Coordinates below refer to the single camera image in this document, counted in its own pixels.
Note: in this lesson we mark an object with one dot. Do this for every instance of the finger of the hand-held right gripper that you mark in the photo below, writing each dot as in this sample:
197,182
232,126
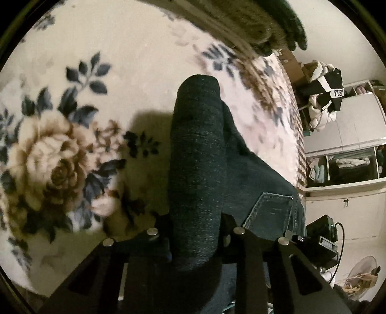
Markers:
297,238

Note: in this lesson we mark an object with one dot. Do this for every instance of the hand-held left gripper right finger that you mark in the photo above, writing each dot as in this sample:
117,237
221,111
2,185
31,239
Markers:
247,250

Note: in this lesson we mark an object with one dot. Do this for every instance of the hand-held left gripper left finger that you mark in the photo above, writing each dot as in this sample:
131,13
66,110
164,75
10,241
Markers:
156,241

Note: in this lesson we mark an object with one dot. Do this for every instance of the dark blue jeans pants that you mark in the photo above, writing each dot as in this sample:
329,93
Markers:
196,166

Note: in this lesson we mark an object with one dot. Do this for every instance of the white floor fan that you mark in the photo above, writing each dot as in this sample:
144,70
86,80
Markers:
359,268

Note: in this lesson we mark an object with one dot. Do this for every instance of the teal folded towel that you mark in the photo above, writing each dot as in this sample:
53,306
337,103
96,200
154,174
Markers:
318,175

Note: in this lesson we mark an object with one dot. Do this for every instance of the brown checked bedsheet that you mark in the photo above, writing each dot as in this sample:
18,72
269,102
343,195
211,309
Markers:
301,170

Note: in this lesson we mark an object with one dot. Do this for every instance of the white puffy jacket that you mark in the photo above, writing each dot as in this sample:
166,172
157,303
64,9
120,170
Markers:
316,117

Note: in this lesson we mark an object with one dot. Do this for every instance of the white wardrobe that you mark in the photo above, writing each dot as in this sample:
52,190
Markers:
355,120

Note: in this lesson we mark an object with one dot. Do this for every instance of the pink folded clothes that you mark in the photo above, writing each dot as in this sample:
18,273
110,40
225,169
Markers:
359,89

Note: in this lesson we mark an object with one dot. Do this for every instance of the black white striped jacket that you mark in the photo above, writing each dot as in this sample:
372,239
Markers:
334,81

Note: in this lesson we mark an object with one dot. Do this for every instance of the large cardboard box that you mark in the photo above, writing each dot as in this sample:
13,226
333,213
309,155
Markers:
294,68

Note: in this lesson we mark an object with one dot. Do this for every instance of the floral blanket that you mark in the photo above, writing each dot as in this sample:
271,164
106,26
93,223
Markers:
90,75

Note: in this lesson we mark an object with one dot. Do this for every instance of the dark green fuzzy blanket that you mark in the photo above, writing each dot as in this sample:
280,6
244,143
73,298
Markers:
250,24

